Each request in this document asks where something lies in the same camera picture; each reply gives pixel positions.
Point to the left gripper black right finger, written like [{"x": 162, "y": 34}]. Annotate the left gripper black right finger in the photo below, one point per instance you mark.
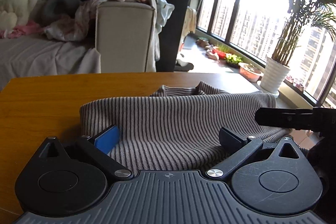
[{"x": 241, "y": 150}]

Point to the white plush toy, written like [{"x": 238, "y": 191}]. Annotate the white plush toy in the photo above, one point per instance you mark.
[{"x": 15, "y": 13}]

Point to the pink basin on floor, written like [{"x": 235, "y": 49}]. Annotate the pink basin on floor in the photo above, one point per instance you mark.
[{"x": 249, "y": 72}]

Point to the striped grey knit garment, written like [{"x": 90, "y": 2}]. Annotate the striped grey knit garment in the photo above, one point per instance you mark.
[{"x": 177, "y": 128}]

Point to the beige sofa armrest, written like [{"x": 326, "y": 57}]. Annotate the beige sofa armrest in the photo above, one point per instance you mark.
[{"x": 124, "y": 37}]

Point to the potted palm plant white pot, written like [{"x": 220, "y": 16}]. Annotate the potted palm plant white pot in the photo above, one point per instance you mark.
[{"x": 302, "y": 13}]

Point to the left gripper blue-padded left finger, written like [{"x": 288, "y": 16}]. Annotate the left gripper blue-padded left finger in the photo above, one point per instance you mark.
[{"x": 96, "y": 151}]

